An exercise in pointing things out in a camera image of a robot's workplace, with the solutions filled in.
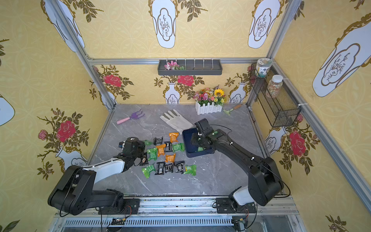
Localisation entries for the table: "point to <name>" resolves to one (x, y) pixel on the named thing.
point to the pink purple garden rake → (134, 115)
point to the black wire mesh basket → (278, 103)
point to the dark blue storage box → (192, 150)
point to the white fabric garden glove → (174, 119)
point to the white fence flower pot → (209, 108)
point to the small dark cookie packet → (158, 141)
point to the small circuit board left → (118, 221)
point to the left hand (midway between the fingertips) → (141, 140)
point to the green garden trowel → (228, 111)
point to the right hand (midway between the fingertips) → (196, 138)
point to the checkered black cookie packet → (179, 164)
